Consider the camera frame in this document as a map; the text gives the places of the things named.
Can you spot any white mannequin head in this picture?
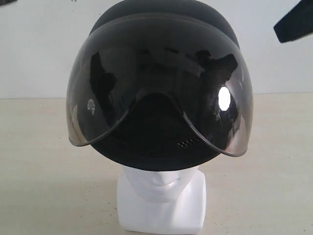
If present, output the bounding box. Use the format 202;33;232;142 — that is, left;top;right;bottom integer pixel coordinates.
117;166;206;235

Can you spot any black helmet with tinted visor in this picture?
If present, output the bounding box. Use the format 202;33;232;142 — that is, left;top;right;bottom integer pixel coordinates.
66;0;253;171

